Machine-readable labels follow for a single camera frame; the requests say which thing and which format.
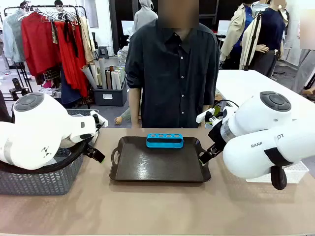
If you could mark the mannequin hand grey sleeve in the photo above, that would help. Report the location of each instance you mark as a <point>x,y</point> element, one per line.
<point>119,120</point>

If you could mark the blue denim garment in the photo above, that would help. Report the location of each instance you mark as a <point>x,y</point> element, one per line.
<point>70,91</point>

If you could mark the white plastic mesh basket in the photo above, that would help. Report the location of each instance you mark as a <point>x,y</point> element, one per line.
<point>298,172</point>

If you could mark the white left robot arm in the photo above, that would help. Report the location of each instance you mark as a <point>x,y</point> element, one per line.
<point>37,137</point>

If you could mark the mannequin in grey hoodie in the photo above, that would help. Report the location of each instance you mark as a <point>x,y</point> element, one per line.
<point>145,16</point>

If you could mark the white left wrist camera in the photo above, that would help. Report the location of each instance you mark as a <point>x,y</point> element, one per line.
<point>99,119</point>

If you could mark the beige hanging garment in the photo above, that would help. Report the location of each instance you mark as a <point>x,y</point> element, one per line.
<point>87,41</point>

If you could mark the tall white paper roll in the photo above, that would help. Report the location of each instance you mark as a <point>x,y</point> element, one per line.
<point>103,73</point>

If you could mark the red dress on hanger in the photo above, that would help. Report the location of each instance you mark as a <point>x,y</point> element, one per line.
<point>71,64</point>

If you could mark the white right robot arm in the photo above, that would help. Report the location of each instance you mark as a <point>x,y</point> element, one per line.
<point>246,157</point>

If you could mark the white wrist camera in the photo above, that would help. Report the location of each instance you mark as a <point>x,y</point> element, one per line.
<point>204,115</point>
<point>99,119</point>

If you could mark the grey paper roll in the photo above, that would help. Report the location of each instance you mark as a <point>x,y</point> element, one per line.
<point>89,76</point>

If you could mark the black slanted stand pole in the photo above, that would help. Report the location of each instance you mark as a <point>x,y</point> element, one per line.
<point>252,41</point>

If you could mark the brown paper roll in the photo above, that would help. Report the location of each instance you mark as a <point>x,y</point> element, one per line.
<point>109,79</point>

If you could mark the mannequin in navy top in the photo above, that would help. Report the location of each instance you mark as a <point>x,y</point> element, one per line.
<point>270,32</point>

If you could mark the bystander in grey clothes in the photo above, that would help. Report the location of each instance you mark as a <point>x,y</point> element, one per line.
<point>305,66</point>

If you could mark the green chair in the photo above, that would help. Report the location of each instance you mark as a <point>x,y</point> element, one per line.
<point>217,111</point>

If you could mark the white clothes pile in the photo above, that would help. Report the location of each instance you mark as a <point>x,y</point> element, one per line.
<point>49,91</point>

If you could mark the person in dark shirt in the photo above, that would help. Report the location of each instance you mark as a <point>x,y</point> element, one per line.
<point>172,73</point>

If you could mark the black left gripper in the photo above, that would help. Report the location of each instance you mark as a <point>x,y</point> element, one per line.
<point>89,148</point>

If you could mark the blue test tube rack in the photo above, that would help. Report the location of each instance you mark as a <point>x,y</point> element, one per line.
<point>164,144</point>

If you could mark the white monitor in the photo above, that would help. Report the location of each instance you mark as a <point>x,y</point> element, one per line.
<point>127,27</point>
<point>224,27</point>

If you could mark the grey plastic basket with label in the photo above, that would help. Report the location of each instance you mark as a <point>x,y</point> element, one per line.
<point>76,112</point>

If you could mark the white background table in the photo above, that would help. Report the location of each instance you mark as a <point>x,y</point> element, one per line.
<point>246,83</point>

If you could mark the dark grey storage bin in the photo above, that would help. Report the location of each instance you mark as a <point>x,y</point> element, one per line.
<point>110,97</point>

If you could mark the dark brown serving tray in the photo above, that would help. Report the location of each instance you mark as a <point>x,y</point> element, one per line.
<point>157,167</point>

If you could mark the large grey plastic basket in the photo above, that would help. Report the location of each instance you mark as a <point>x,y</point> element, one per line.
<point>37,184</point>

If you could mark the red shirt on hanger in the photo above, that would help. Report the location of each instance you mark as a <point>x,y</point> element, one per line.
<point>39,44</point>

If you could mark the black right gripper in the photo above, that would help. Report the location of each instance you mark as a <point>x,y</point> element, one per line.
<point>217,134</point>

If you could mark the black clothes rack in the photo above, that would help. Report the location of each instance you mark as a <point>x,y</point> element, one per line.
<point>82,14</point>

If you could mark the person's right forearm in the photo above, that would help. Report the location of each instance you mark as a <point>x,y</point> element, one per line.
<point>135,108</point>

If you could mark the black hanging scarf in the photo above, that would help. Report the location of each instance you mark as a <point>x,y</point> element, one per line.
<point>70,34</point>

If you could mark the short white paper roll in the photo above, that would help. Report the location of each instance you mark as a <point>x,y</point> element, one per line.
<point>114,81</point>

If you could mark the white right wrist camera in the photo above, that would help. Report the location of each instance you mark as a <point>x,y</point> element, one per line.
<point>204,115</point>

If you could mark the mannequin in beige coat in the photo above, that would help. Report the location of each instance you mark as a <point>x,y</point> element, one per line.
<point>236,32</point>

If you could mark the light grey hanging garment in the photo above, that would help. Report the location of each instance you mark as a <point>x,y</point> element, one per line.
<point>12,37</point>

